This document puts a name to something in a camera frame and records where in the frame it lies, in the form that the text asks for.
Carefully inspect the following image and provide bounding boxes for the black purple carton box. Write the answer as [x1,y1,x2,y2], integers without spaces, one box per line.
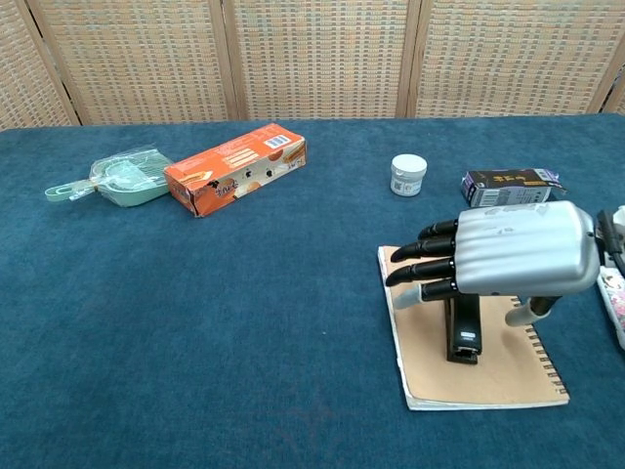
[460,168,568,208]

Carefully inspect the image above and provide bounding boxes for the orange snack box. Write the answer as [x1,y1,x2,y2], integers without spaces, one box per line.
[163,122,308,219]

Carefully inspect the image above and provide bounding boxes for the blue table cloth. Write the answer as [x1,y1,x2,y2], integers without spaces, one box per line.
[0,112,625,469]

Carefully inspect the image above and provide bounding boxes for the floral print packet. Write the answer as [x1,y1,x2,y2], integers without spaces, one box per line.
[597,266,625,351]

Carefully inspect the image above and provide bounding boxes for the woven folding screen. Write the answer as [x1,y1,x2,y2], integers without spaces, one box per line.
[0,0,625,132]

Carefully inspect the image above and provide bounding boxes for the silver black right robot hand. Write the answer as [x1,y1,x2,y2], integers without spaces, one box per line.
[384,199,602,328]

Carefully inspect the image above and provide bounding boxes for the black stapler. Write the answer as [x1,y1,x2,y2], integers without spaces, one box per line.
[441,294,483,364]

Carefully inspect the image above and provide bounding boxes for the green scoop in plastic bag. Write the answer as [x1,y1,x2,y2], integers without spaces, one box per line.
[45,149,176,209]

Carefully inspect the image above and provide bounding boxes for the yellow spiral notebook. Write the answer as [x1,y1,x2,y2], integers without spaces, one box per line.
[376,244,571,412]

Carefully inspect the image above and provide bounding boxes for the small white plastic jar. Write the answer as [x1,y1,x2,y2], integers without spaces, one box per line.
[390,153,429,198]

